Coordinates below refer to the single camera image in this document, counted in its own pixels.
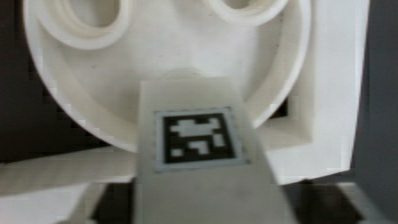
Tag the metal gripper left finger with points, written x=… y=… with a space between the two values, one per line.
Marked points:
x=105 y=205

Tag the white stool leg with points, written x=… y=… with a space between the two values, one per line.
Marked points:
x=204 y=179

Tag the white L-shaped fence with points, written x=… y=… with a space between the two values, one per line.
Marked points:
x=306 y=135

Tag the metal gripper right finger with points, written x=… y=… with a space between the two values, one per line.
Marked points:
x=332 y=203

